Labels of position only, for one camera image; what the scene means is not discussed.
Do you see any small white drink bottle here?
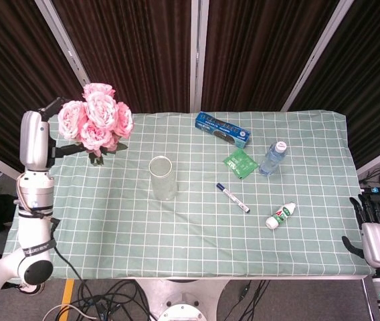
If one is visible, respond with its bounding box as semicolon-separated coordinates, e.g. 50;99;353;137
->
265;201;297;231

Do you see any dark brown curtain panel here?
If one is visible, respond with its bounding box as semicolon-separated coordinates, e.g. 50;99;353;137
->
293;0;380;168
0;0;84;171
51;0;194;114
201;0;340;113

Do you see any white floor cable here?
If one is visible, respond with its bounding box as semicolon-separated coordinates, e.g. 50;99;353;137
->
41;303;96;321

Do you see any clear glass cup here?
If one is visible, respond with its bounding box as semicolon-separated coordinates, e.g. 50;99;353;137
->
148;155;179;202

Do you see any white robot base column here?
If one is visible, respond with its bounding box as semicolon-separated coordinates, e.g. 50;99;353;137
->
136;278;231;321

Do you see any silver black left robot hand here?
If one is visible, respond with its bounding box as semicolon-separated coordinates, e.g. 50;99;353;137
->
20;96;84;167

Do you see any clear plastic water bottle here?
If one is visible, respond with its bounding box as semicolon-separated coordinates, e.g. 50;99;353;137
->
258;140;289;177

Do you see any green white checked tablecloth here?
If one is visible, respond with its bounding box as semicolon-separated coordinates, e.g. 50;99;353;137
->
2;110;375;280

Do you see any green sachet packet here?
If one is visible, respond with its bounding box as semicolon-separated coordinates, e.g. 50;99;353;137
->
222;148;259;181

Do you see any blue cookie box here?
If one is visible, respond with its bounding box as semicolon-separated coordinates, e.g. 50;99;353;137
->
195;112;252;150

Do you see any blue white marker pen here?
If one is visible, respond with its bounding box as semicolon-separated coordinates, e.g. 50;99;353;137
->
215;182;252;215

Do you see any pink rose bouquet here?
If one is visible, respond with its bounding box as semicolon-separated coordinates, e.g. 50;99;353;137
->
57;82;134;167

